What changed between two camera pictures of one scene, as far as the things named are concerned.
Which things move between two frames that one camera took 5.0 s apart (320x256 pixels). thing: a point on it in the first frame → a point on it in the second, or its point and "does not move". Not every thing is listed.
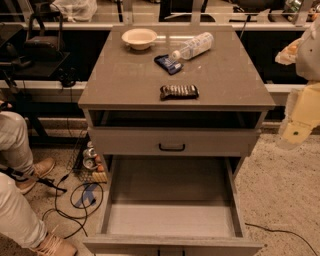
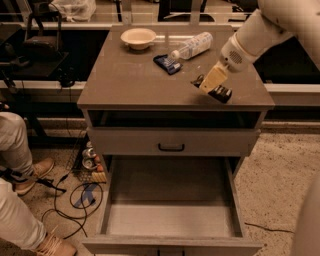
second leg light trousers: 18,220 does not move
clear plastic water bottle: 194,47 does not move
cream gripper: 310,61 → 232,59
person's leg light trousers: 15,143 does not move
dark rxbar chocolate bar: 178,91 → 223,94
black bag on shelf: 45,28 does not move
